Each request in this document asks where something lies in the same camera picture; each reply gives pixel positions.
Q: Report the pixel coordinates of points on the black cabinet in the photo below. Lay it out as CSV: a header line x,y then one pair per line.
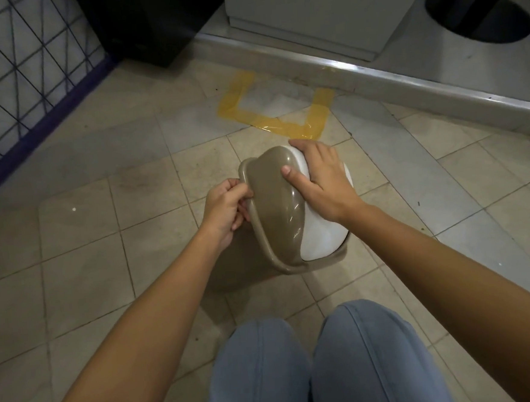
x,y
153,25

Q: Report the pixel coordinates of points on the person's right forearm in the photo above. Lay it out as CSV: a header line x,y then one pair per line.
x,y
457,294

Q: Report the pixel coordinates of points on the person's right hand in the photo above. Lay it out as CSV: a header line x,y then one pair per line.
x,y
327,185

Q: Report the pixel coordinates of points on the person's right leg blue jeans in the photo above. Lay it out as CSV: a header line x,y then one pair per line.
x,y
376,363

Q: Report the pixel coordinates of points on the black round stand base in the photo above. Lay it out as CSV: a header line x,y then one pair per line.
x,y
492,17

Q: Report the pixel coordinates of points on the person's left hand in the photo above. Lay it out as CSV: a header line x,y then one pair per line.
x,y
218,213

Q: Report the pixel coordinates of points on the taupe plastic trash bin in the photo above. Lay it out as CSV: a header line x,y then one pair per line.
x,y
243,272

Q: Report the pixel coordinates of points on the person's left thumb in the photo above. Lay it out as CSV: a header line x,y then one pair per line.
x,y
237,188

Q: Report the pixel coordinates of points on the yellow floor marking tape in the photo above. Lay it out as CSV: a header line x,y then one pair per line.
x,y
282,125

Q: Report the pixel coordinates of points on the person's right thumb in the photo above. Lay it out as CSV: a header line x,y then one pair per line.
x,y
295,180

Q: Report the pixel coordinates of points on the person's left leg blue jeans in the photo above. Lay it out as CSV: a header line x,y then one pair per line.
x,y
259,375

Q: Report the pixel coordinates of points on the person's left forearm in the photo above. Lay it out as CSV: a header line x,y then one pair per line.
x,y
156,324

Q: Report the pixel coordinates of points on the white cabinet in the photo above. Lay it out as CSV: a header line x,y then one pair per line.
x,y
324,8

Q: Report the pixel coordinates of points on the silver metal step edge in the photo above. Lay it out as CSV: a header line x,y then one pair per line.
x,y
374,80

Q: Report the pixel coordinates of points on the person's leg blue jeans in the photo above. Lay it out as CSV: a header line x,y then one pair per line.
x,y
259,375
376,363

